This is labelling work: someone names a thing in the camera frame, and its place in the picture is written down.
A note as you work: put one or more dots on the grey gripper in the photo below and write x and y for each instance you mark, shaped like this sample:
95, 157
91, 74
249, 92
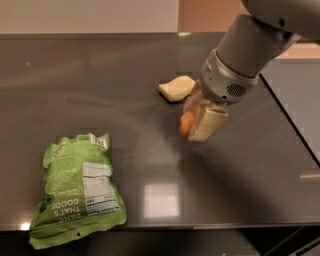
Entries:
224, 83

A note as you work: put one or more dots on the orange fruit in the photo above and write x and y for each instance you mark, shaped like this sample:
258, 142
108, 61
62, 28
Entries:
187, 120

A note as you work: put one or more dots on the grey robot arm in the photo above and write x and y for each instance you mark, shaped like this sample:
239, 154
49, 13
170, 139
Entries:
265, 31

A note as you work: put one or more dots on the green rice chip bag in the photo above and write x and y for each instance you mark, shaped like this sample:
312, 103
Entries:
79, 195

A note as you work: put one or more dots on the yellow sponge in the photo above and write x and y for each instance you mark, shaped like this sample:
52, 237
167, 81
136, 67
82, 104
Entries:
177, 89

